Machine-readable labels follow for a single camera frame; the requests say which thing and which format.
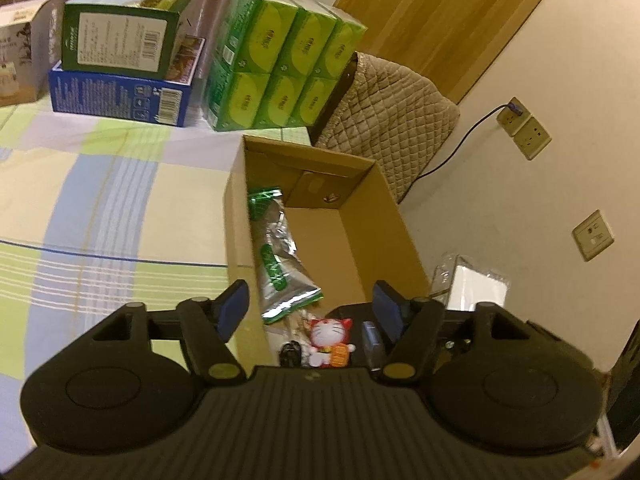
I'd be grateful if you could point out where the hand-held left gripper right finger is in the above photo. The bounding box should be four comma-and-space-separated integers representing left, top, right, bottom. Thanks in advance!
372, 281, 533, 386

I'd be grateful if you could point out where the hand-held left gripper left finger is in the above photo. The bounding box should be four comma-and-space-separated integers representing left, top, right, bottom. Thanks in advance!
92, 280, 250, 386

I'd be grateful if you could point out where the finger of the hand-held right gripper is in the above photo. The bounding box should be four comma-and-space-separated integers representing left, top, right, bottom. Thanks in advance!
440, 321, 479, 356

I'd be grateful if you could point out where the black product box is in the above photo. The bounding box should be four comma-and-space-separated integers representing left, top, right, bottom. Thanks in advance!
325, 302, 388, 371

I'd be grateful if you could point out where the white charger with black cable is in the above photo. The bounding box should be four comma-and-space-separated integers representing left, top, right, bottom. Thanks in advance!
431, 252, 511, 311

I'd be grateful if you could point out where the red white cat figurine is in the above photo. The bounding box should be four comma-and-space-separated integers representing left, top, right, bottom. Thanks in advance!
305, 317, 357, 368

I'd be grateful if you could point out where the silver foil bag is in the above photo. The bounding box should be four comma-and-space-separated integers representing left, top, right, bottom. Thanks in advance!
247, 187, 323, 326

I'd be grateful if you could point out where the cardboard box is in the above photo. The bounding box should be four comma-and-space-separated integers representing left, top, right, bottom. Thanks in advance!
223, 135, 432, 368

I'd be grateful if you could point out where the quilted beige chair back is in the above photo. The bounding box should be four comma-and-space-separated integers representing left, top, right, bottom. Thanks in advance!
307, 51, 461, 204

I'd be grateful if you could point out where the stack of green tissue packs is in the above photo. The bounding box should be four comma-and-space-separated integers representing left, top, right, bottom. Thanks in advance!
206, 0, 368, 132

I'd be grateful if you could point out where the blue printed carton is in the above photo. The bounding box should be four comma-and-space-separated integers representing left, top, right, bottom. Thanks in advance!
48, 35, 207, 127

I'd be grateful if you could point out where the green printed carton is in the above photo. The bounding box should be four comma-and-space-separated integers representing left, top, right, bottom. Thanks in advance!
61, 0, 206, 81

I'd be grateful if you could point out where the wooden door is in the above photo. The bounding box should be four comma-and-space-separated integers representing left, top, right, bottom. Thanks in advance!
335, 0, 571, 106

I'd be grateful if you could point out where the white humidifier carton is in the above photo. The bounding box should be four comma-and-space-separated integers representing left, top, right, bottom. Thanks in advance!
0, 0, 53, 107

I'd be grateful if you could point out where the beige wall socket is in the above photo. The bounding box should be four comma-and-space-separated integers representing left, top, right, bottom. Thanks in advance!
515, 116, 552, 161
572, 210, 615, 262

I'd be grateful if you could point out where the wall socket with plug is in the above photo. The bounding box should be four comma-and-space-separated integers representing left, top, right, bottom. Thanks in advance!
496, 102, 527, 137

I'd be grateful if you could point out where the dark power cord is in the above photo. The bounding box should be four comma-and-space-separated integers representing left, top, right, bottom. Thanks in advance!
417, 101, 524, 181

